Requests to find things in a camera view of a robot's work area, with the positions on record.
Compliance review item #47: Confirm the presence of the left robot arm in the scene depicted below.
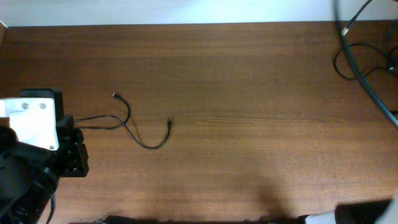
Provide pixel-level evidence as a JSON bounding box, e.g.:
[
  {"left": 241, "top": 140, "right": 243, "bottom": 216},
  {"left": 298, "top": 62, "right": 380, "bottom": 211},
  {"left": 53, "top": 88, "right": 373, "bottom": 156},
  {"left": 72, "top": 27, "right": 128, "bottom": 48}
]
[{"left": 1, "top": 88, "right": 89, "bottom": 223}]

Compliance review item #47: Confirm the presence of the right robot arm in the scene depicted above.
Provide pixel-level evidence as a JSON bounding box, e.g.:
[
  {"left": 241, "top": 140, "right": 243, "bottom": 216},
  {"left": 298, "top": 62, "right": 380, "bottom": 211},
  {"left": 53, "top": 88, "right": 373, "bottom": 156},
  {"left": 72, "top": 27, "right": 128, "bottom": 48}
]
[{"left": 298, "top": 194, "right": 397, "bottom": 224}]

